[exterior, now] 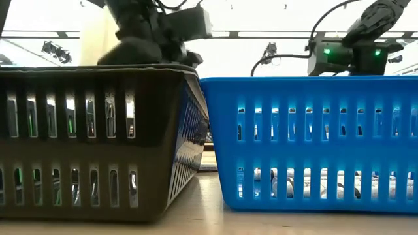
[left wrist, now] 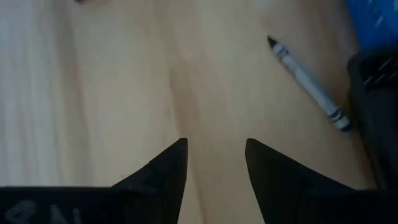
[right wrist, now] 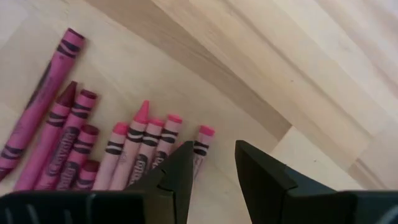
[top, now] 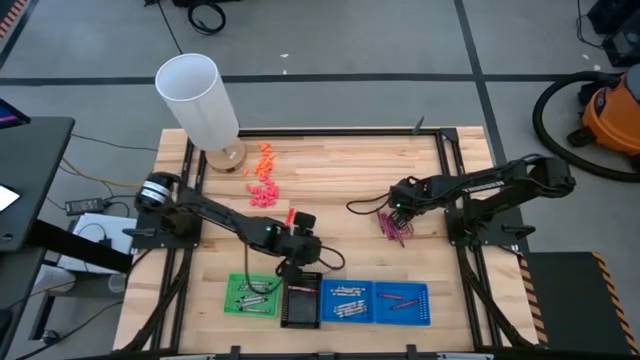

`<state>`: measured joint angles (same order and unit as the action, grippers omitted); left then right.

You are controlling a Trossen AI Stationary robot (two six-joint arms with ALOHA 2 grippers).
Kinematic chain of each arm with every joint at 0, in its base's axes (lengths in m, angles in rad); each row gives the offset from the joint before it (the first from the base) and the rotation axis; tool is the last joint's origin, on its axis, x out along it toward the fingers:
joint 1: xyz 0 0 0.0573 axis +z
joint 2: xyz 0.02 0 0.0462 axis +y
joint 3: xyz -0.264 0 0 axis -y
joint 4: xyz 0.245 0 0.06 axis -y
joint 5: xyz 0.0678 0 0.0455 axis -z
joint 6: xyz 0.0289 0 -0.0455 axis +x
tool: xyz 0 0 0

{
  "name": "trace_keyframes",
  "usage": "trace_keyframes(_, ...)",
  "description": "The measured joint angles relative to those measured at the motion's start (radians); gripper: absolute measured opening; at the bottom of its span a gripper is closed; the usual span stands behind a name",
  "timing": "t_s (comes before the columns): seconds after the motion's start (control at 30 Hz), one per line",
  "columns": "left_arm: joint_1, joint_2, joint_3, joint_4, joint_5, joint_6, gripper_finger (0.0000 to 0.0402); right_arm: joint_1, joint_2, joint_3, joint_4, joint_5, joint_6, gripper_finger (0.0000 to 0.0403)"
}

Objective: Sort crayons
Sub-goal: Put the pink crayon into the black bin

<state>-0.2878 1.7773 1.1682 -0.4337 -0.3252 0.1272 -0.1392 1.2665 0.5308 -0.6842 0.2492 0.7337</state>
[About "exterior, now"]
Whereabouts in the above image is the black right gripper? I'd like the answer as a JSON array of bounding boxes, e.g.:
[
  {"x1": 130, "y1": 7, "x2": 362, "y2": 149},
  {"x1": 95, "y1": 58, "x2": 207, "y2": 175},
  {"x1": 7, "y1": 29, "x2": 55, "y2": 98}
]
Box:
[{"x1": 306, "y1": 38, "x2": 355, "y2": 76}]

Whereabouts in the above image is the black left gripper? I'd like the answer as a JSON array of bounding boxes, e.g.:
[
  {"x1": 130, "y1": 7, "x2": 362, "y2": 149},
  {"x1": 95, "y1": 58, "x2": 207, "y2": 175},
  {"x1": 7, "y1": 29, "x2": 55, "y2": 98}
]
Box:
[{"x1": 97, "y1": 5, "x2": 214, "y2": 67}]

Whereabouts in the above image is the black slotted plastic basket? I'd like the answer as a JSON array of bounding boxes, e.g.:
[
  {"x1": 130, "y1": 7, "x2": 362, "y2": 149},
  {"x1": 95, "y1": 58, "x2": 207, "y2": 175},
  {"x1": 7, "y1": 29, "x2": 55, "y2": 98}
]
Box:
[{"x1": 0, "y1": 64, "x2": 210, "y2": 223}]

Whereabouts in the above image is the black ceiling light fixture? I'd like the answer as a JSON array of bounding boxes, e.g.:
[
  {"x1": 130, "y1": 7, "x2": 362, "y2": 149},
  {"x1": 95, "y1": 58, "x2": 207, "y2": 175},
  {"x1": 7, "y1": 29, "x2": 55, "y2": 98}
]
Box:
[{"x1": 41, "y1": 41, "x2": 72, "y2": 65}]

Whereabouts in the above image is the black overhead beam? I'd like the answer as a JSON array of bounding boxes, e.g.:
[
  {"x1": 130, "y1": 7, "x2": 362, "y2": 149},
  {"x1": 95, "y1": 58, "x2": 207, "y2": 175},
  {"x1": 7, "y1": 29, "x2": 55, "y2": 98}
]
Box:
[{"x1": 0, "y1": 30, "x2": 418, "y2": 40}]

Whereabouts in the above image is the blue slotted plastic basket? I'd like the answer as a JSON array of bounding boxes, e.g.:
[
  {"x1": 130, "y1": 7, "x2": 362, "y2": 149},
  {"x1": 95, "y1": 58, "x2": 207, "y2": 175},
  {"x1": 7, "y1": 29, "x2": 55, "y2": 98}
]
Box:
[{"x1": 199, "y1": 76, "x2": 418, "y2": 215}]

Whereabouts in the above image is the green slotted plastic basket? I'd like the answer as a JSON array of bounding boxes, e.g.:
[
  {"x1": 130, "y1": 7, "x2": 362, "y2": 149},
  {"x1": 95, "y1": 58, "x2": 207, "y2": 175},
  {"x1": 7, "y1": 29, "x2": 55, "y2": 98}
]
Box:
[{"x1": 16, "y1": 112, "x2": 74, "y2": 203}]

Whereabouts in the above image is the black ceiling device with cable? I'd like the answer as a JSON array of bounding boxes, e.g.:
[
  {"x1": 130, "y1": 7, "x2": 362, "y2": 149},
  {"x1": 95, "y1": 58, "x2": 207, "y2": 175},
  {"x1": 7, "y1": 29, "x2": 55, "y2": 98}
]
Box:
[{"x1": 261, "y1": 41, "x2": 282, "y2": 66}]

